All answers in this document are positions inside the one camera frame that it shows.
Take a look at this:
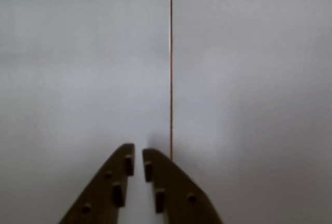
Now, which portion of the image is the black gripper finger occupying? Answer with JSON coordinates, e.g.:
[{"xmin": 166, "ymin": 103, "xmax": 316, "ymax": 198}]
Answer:
[
  {"xmin": 142, "ymin": 149, "xmax": 224, "ymax": 224},
  {"xmin": 59, "ymin": 143, "xmax": 135, "ymax": 224}
]

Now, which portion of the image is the grey mat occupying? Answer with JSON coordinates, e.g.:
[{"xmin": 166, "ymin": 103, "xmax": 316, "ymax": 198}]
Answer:
[
  {"xmin": 172, "ymin": 0, "xmax": 332, "ymax": 224},
  {"xmin": 0, "ymin": 0, "xmax": 171, "ymax": 224}
]

